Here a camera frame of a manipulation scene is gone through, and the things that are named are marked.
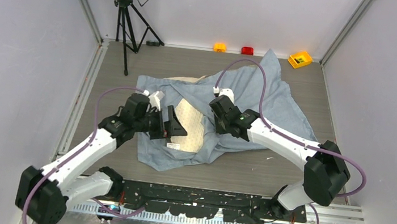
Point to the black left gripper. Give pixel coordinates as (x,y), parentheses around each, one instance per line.
(160,132)

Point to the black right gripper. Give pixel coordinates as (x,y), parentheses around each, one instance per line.
(219,128)

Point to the cream pillow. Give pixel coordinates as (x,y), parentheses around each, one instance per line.
(191,120)

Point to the blue pillowcase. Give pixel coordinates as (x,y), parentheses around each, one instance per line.
(258,89)

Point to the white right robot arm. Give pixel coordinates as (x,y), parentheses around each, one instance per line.
(324,173)

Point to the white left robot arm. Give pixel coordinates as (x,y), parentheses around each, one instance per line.
(45,194)

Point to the red toy block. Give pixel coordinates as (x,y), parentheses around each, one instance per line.
(247,51)

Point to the orange toy block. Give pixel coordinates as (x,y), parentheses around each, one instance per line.
(220,47)

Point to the small black block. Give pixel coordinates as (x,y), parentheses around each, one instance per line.
(153,43)

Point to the yellow plastic bin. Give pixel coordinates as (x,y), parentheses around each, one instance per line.
(300,59)

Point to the black tripod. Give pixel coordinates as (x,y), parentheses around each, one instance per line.
(125,30)

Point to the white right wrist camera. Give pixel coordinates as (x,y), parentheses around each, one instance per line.
(224,92)

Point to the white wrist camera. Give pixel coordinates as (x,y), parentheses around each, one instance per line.
(154,99)
(224,92)

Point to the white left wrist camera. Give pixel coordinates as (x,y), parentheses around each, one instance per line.
(154,99)

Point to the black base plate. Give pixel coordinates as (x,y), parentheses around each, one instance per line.
(198,203)

